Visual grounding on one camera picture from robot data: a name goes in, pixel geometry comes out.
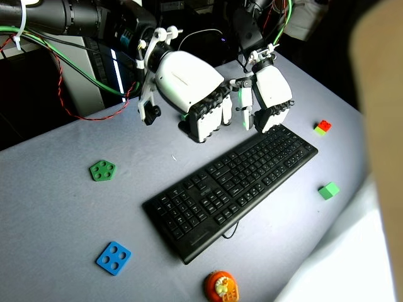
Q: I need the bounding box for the orange round toy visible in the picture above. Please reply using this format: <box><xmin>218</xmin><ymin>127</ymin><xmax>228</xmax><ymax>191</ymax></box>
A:
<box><xmin>203</xmin><ymin>270</ymin><xmax>240</xmax><ymax>302</ymax></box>

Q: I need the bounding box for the green cable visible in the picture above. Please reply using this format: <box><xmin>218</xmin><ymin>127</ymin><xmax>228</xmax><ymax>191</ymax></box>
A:
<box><xmin>0</xmin><ymin>26</ymin><xmax>141</xmax><ymax>96</ymax></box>
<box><xmin>272</xmin><ymin>0</ymin><xmax>294</xmax><ymax>47</ymax></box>

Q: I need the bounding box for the grey tablecloth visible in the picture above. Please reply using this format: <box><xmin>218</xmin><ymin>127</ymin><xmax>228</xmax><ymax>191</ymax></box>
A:
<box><xmin>0</xmin><ymin>52</ymin><xmax>373</xmax><ymax>302</ymax></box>

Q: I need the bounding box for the black keyboard cable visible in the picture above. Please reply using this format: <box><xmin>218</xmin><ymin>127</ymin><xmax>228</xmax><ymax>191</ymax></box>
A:
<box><xmin>222</xmin><ymin>221</ymin><xmax>241</xmax><ymax>240</ymax></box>

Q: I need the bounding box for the tan blurred panel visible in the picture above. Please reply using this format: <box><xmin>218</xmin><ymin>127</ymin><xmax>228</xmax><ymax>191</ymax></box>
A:
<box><xmin>349</xmin><ymin>0</ymin><xmax>403</xmax><ymax>302</ymax></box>

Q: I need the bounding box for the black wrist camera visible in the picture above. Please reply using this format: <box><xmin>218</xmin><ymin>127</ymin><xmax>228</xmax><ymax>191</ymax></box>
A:
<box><xmin>143</xmin><ymin>105</ymin><xmax>162</xmax><ymax>126</ymax></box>

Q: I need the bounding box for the green cube block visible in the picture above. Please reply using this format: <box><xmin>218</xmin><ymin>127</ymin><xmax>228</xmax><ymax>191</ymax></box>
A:
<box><xmin>317</xmin><ymin>181</ymin><xmax>341</xmax><ymax>201</ymax></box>

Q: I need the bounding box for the green pentagon holed block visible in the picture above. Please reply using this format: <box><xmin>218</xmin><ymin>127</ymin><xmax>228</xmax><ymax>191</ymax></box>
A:
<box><xmin>89</xmin><ymin>159</ymin><xmax>117</xmax><ymax>183</ymax></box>

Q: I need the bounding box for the black box with white cable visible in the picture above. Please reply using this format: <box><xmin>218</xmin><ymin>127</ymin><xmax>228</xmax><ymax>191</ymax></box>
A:
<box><xmin>176</xmin><ymin>28</ymin><xmax>236</xmax><ymax>67</ymax></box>

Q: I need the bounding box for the black computer keyboard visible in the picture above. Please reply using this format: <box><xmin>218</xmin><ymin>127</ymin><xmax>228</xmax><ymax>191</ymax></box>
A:
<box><xmin>141</xmin><ymin>124</ymin><xmax>319</xmax><ymax>265</ymax></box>

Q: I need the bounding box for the blue square holed block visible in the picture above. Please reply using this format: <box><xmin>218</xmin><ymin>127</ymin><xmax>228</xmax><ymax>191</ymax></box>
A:
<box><xmin>95</xmin><ymin>241</ymin><xmax>133</xmax><ymax>276</ymax></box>

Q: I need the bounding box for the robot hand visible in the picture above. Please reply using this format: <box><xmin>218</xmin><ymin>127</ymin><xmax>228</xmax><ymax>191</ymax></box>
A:
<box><xmin>155</xmin><ymin>50</ymin><xmax>234</xmax><ymax>144</ymax></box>
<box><xmin>229</xmin><ymin>64</ymin><xmax>295</xmax><ymax>135</ymax></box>

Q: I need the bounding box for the black computer case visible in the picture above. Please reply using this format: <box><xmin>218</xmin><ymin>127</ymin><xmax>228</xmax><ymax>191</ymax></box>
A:
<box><xmin>83</xmin><ymin>36</ymin><xmax>142</xmax><ymax>104</ymax></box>

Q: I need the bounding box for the red black twisted cable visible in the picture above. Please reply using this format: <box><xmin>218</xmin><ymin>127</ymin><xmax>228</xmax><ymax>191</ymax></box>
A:
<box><xmin>0</xmin><ymin>34</ymin><xmax>140</xmax><ymax>122</ymax></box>

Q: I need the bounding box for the white zip tie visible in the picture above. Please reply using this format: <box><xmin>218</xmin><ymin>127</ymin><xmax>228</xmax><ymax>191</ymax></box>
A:
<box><xmin>13</xmin><ymin>0</ymin><xmax>33</xmax><ymax>52</ymax></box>

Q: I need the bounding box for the white fabric bundle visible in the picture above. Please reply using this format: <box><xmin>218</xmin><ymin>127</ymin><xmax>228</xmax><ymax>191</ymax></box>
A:
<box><xmin>282</xmin><ymin>0</ymin><xmax>326</xmax><ymax>42</ymax></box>

